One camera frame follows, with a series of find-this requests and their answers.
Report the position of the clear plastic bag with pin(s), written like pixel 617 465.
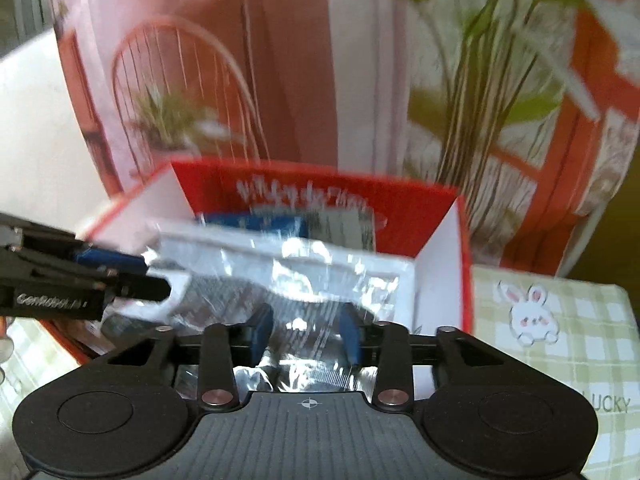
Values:
pixel 300 270

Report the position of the blue cotton pad packet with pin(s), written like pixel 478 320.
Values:
pixel 250 226

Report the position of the printed room scene backdrop cloth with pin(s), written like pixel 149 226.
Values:
pixel 325 85

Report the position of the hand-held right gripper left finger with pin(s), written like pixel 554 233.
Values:
pixel 261 335

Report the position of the grey window frame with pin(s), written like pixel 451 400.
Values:
pixel 25 5

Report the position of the green checked rabbit tablecloth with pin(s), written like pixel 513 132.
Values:
pixel 575 320

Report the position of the red strawberry print cardboard box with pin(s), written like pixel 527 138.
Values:
pixel 400 205

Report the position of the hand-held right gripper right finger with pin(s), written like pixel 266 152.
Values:
pixel 350 335

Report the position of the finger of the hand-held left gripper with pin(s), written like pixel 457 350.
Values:
pixel 145 289
pixel 107 260

